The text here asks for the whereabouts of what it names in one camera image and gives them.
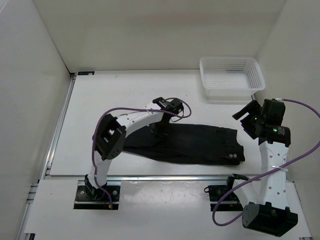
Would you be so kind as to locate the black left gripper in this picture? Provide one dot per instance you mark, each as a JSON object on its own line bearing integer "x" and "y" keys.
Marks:
{"x": 160, "y": 132}

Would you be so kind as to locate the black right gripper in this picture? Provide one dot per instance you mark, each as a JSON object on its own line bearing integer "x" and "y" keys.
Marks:
{"x": 253, "y": 108}

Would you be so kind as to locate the black trousers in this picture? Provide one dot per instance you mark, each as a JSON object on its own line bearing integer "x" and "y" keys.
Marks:
{"x": 187, "y": 144}

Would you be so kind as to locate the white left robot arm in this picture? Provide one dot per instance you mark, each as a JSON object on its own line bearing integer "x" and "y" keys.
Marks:
{"x": 113, "y": 128}

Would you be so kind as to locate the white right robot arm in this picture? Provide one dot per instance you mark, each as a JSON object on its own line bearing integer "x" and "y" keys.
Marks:
{"x": 266, "y": 211}

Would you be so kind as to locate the white plastic basket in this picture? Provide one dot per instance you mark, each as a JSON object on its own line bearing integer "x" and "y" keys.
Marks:
{"x": 231, "y": 76}

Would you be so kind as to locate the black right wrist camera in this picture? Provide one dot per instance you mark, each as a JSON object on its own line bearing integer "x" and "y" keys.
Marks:
{"x": 273, "y": 112}

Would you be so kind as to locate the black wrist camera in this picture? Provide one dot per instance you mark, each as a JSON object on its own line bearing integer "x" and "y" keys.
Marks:
{"x": 176, "y": 106}
{"x": 273, "y": 112}

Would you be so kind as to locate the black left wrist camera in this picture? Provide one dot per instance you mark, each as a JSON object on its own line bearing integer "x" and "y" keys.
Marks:
{"x": 176, "y": 106}

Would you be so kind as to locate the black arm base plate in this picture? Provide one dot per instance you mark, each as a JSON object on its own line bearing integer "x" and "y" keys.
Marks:
{"x": 84, "y": 200}

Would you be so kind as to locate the aluminium frame rail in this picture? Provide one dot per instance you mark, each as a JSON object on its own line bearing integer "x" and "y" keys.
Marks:
{"x": 135, "y": 178}

